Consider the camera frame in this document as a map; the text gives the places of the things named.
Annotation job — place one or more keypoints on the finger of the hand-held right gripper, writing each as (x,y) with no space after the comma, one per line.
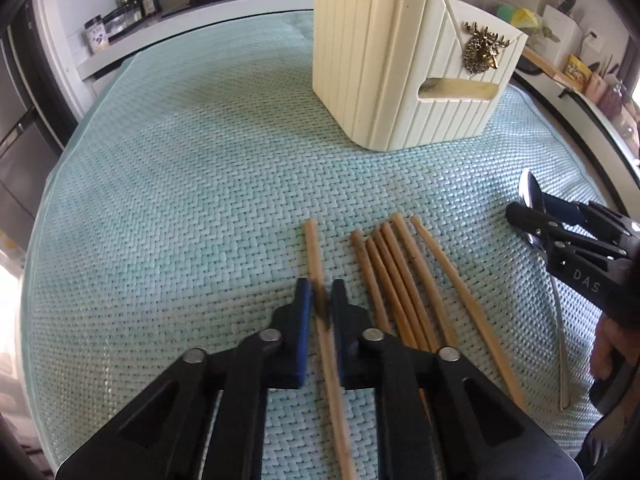
(562,209)
(535,222)

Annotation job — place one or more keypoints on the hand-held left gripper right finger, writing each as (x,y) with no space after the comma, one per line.
(342,340)

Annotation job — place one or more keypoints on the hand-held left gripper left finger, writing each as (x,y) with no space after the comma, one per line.
(300,340)

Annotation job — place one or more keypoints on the row of wooden chopsticks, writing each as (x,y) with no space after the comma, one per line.
(395,300)

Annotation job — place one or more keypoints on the metal spoon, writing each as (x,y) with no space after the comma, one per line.
(560,340)

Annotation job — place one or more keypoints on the slim wooden chopstick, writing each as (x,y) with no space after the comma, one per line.
(312,255)

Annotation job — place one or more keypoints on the cream ribbed utensil holder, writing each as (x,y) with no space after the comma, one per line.
(380,75)

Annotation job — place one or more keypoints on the person's right hand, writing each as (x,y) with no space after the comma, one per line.
(607,350)

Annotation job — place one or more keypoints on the pink utensil cup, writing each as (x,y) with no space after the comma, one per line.
(607,92)

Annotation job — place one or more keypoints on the yellow packet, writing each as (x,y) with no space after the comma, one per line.
(579,72)

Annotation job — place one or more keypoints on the wooden cutting board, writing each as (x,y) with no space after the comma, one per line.
(545,67)

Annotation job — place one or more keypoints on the white knife block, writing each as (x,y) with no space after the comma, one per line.
(562,35)

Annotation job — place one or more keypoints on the yellow green sponge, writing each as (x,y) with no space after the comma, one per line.
(520,17)

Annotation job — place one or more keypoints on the teal woven mat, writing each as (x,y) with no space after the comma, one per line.
(175,185)

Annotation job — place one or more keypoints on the stainless steel refrigerator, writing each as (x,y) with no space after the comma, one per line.
(20,160)

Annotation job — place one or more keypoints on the clear seasoning container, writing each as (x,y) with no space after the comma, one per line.
(114,22)

